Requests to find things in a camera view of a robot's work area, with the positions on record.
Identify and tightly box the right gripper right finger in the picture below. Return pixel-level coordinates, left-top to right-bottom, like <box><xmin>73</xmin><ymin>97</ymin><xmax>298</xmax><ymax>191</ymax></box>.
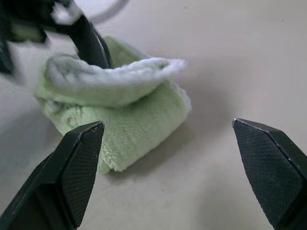
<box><xmin>232</xmin><ymin>117</ymin><xmax>307</xmax><ymax>230</ymax></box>

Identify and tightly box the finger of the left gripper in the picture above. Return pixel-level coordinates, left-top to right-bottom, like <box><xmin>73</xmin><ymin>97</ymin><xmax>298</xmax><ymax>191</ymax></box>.
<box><xmin>71</xmin><ymin>14</ymin><xmax>113</xmax><ymax>69</ymax></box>
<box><xmin>0</xmin><ymin>28</ymin><xmax>15</xmax><ymax>75</ymax></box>

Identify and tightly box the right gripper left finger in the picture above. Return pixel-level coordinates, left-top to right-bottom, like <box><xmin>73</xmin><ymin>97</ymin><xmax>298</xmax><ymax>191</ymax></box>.
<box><xmin>0</xmin><ymin>120</ymin><xmax>106</xmax><ymax>230</ymax></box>

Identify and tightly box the light green towel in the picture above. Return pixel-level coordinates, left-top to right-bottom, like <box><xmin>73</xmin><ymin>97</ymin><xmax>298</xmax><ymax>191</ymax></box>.
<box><xmin>9</xmin><ymin>23</ymin><xmax>193</xmax><ymax>177</ymax></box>

